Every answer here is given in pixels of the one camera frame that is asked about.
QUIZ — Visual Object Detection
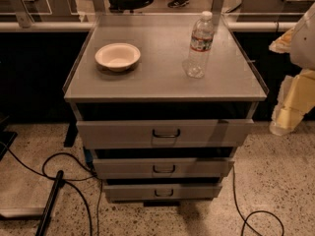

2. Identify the grey drawer cabinet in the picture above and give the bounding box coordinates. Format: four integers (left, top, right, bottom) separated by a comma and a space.
62, 13, 270, 208

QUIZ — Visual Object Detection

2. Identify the black floor cable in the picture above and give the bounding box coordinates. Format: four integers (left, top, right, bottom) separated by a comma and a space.
0, 141, 104, 236
231, 166, 285, 236

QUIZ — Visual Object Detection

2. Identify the clear plastic water bottle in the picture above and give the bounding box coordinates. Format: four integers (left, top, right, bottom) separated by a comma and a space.
182, 11, 215, 79

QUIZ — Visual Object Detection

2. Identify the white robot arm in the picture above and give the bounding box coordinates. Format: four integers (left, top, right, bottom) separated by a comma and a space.
269, 4, 315, 136

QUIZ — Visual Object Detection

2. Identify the black floor cable right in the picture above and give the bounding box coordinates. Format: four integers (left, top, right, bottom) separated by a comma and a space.
231, 166, 285, 236

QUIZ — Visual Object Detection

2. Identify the grey top drawer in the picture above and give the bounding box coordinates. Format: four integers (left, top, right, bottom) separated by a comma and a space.
77, 119, 253, 149

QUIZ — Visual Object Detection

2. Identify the black stand leg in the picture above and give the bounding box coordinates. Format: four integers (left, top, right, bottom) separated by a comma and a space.
35, 170, 64, 236

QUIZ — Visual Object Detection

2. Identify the grey bottom drawer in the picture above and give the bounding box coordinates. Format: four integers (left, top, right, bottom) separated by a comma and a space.
103, 183, 221, 203

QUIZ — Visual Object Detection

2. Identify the grey drawer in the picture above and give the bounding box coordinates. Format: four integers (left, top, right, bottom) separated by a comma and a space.
103, 183, 221, 203
77, 119, 253, 149
94, 157, 233, 179

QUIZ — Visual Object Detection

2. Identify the black sneaker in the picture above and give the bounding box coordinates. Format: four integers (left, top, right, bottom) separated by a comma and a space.
167, 0, 190, 8

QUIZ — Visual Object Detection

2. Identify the black floor cable left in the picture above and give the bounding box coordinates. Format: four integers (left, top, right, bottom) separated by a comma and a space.
0, 141, 104, 236

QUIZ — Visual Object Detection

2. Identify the white bowl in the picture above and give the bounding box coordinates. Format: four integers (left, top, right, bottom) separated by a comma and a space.
94, 43, 141, 72

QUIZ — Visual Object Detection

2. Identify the white horizontal rail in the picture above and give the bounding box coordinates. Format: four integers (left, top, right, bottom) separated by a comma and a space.
0, 22, 295, 32

